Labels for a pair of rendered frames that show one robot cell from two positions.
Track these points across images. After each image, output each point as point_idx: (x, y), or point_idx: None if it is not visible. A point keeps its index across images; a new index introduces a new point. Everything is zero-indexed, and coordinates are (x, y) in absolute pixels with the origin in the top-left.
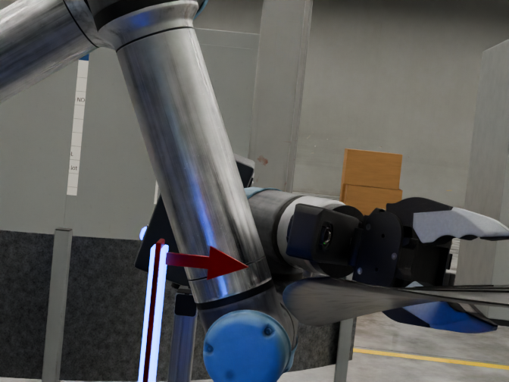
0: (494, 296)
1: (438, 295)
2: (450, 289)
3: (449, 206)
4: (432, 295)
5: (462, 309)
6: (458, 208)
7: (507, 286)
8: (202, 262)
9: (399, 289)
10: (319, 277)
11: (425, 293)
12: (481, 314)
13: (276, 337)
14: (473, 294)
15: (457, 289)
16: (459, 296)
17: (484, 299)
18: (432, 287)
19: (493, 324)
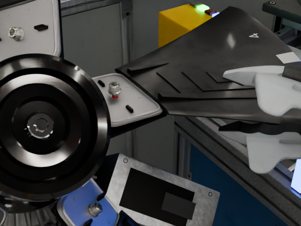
0: (185, 47)
1: (196, 27)
2: (221, 62)
3: (286, 65)
4: (199, 25)
5: (251, 131)
6: (283, 69)
7: (197, 71)
8: None
9: (209, 19)
10: (235, 7)
11: (201, 24)
12: (234, 129)
13: None
14: (196, 46)
15: (213, 57)
16: (193, 33)
17: (184, 38)
18: (230, 61)
19: (220, 127)
